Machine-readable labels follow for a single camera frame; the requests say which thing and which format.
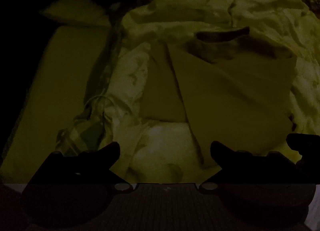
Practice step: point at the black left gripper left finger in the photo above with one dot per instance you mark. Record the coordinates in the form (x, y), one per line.
(92, 168)

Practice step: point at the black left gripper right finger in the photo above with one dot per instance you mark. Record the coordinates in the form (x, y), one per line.
(234, 167)

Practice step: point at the small tan garment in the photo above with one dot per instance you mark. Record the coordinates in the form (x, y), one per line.
(230, 87)

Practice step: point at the white pillow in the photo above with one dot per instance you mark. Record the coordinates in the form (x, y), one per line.
(78, 13)

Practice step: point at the light floral crumpled duvet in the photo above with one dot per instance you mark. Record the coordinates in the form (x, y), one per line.
(166, 152)

